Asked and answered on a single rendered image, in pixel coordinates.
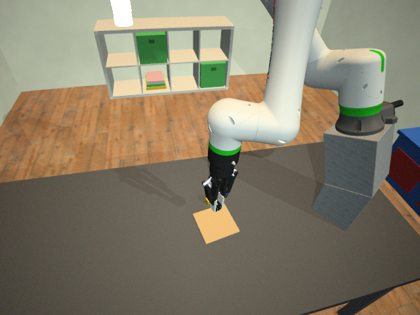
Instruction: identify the orange flat square mat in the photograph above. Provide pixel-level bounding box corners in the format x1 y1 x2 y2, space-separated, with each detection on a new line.
193 204 240 244

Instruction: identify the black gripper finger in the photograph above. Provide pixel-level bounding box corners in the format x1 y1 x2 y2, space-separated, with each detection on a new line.
202 177 222 212
218 169 238 208

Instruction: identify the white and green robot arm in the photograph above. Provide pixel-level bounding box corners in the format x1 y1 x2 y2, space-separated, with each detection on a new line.
207 0 404 169

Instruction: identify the black die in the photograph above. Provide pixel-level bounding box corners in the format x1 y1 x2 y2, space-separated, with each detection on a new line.
215 201 222 212

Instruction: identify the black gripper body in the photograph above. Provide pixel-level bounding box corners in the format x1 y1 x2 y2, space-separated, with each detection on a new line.
209 164 234 185

